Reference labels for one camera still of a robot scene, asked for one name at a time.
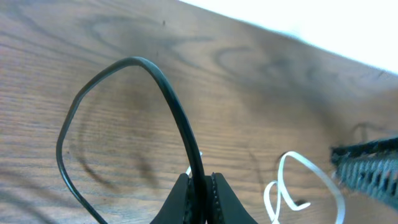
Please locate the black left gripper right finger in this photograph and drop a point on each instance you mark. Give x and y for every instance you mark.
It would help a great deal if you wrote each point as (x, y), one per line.
(225, 207)

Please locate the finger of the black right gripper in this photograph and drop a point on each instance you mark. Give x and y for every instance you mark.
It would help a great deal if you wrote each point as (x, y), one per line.
(369, 168)

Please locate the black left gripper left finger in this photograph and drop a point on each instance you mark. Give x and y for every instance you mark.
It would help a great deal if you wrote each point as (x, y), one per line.
(173, 209)

